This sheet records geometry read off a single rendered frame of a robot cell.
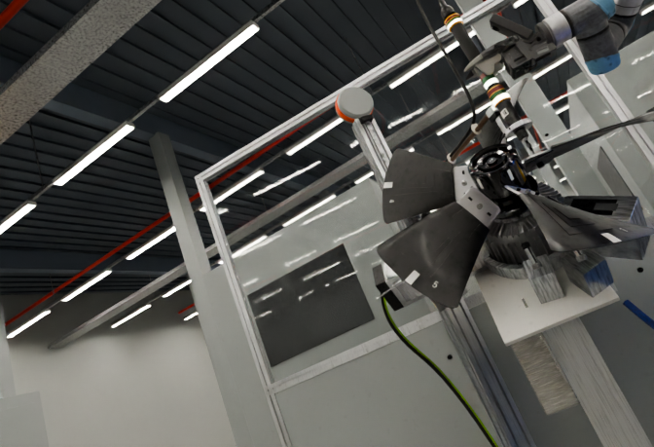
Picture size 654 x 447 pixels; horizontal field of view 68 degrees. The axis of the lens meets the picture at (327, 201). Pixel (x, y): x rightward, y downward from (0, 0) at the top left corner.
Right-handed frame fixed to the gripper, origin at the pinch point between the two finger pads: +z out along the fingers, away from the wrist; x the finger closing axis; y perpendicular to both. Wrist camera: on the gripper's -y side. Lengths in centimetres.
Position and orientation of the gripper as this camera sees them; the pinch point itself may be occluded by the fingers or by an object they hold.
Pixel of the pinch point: (468, 70)
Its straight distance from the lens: 136.9
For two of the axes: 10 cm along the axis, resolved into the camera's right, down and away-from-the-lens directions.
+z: -8.5, 4.6, 2.5
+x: 3.7, 1.9, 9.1
